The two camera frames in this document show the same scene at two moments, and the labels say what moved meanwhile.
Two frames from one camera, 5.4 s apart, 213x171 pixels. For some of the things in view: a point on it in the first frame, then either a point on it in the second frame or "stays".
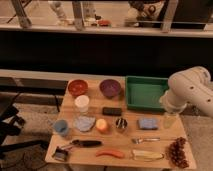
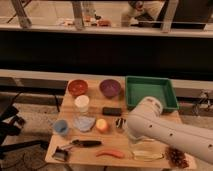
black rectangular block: (112, 111) stays
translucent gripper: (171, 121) to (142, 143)
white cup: (82, 101) stays
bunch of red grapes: (176, 153) stays
